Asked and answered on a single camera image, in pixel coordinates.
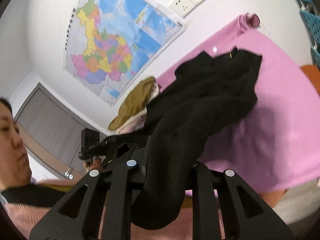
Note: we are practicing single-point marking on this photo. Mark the grey door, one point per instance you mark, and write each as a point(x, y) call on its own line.
point(52, 132)

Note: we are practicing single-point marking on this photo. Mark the colourful wall map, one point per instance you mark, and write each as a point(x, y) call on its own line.
point(109, 42)

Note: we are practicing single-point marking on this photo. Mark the white folded garment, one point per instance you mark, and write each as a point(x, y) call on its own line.
point(137, 121)

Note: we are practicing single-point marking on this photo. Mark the person's left hand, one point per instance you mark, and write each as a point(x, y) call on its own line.
point(96, 165)

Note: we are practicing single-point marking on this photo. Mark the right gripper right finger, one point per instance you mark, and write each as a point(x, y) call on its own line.
point(224, 204)

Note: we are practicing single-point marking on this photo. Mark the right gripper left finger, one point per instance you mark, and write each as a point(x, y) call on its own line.
point(97, 207)

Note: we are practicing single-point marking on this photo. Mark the blue perforated plastic rack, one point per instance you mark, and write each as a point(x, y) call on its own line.
point(309, 12)

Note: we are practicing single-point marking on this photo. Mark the pink bed sheet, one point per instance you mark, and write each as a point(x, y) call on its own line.
point(276, 146)

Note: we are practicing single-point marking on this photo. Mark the orange cloth item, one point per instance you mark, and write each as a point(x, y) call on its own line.
point(313, 74)

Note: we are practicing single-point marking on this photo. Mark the person's head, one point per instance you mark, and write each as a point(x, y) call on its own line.
point(15, 169)

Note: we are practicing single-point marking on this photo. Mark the mustard yellow folded garment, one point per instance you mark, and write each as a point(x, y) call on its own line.
point(134, 103)

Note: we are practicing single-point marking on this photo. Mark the black coat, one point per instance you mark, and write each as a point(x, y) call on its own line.
point(208, 94)

